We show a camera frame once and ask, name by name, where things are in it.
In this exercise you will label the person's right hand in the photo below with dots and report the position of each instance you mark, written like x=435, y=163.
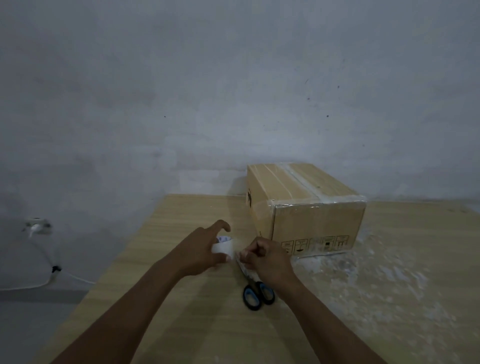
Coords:
x=270, y=262

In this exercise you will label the person's left hand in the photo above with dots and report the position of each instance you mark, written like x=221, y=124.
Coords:
x=198, y=251

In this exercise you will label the clear tape roll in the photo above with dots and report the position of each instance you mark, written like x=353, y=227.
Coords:
x=223, y=247

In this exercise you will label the brown cardboard box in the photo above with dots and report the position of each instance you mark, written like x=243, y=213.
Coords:
x=318, y=221

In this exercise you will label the person's right forearm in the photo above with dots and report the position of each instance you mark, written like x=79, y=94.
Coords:
x=330, y=326

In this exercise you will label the person's left forearm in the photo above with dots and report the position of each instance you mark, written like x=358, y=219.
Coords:
x=112, y=318

